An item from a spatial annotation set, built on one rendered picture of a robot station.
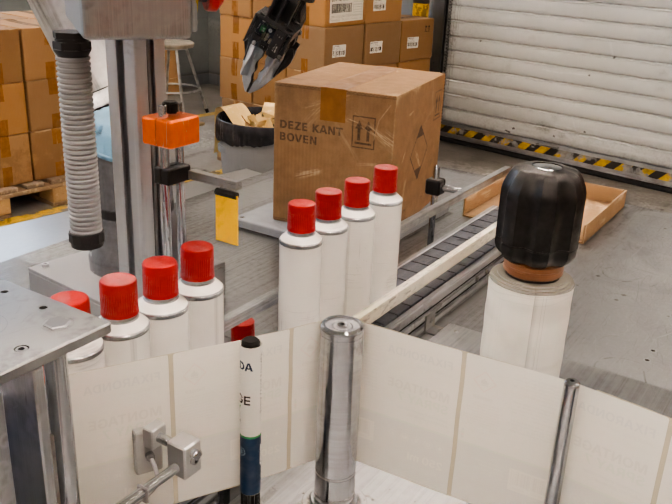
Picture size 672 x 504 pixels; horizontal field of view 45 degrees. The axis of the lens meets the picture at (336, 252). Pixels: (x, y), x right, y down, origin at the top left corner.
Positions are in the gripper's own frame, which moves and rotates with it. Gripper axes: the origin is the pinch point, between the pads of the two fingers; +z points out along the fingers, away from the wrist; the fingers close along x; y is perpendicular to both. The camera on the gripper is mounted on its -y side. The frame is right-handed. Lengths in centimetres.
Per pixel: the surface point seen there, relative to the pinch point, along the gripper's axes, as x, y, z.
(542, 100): 122, -393, 62
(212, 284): 14, 69, -6
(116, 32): -3, 71, -26
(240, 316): 18, 59, 3
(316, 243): 22, 54, -8
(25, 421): 10, 101, -13
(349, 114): 17.7, -1.7, -3.7
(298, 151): 12.8, -3.2, 8.1
